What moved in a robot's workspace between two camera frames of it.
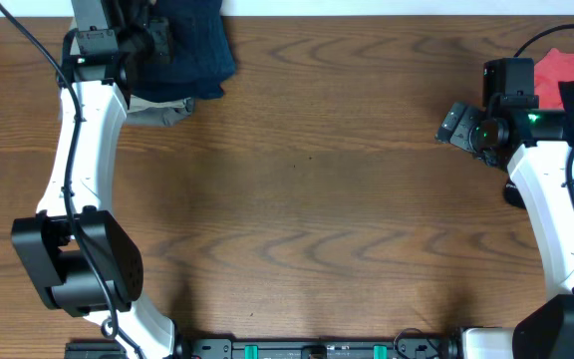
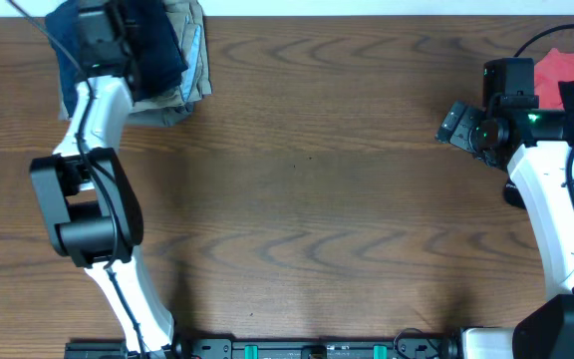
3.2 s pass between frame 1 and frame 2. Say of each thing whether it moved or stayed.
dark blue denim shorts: moved
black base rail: stayed
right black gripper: stayed
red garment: stayed
